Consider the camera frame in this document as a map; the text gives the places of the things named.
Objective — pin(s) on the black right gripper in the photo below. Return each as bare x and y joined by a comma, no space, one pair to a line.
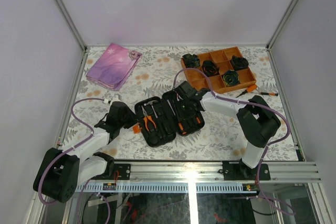
180,98

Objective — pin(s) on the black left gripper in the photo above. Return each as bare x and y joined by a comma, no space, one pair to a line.
134,117

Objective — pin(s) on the orange black long-nose pliers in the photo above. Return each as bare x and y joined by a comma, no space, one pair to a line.
149,123

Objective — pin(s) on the black orange handled screwdriver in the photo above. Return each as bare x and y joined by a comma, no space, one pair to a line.
182,126

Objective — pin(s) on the small steel hammer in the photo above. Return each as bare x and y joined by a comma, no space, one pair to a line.
151,104

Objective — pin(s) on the black plastic tool case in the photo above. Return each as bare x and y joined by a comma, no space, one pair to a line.
166,124

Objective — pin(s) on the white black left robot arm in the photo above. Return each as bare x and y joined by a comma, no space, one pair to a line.
74,163

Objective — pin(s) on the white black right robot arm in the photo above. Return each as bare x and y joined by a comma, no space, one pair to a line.
257,120

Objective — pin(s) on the black rolled tape far left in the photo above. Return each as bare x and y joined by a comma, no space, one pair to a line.
191,61

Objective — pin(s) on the black rolled tape centre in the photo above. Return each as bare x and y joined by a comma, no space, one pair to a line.
210,68

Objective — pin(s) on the black green rolled tape front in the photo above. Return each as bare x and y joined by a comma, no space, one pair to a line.
230,78

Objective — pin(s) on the orange compartment tray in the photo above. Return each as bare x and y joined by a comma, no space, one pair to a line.
222,57

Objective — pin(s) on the purple folded cloth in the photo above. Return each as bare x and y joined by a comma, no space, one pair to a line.
114,66

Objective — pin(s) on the black rolled tape far right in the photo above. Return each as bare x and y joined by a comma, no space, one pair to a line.
239,63

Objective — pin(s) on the small black orange screwdriver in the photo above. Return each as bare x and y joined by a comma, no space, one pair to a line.
268,94

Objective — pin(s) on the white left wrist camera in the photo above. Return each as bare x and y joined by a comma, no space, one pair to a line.
115,98

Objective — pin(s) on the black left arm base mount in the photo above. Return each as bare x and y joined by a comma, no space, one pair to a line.
120,171

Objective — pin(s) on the aluminium front rail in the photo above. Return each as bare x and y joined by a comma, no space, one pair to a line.
280,172

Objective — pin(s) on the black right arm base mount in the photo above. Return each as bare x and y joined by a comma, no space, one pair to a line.
237,170

